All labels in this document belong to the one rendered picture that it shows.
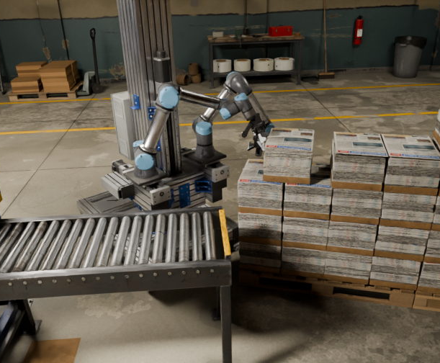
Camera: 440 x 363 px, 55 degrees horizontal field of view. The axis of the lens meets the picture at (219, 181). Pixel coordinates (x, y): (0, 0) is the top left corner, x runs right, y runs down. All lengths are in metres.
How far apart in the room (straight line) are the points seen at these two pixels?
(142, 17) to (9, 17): 6.92
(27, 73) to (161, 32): 6.24
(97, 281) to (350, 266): 1.62
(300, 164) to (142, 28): 1.28
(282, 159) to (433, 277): 1.21
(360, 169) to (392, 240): 0.52
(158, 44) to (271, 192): 1.19
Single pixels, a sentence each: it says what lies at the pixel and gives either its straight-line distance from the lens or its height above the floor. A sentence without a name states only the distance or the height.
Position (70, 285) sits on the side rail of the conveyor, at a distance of 2.09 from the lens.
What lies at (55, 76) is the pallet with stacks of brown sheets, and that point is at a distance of 8.36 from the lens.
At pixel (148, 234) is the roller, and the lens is 2.23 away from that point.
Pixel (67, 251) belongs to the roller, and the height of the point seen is 0.80.
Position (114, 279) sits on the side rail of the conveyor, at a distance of 2.03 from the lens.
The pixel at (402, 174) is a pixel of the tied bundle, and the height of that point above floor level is 0.95.
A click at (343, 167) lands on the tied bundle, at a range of 2.55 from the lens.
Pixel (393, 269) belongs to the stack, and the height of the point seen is 0.30.
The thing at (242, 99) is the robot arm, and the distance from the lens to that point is 2.61.
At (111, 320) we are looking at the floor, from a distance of 2.96.
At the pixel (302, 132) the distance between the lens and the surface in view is 2.79.
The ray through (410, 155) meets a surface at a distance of 2.57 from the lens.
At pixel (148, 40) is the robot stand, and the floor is 1.64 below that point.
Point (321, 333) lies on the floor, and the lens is 2.81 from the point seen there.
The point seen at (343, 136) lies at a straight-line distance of 2.75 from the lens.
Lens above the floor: 2.00
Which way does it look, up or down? 26 degrees down
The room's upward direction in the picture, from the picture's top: 2 degrees counter-clockwise
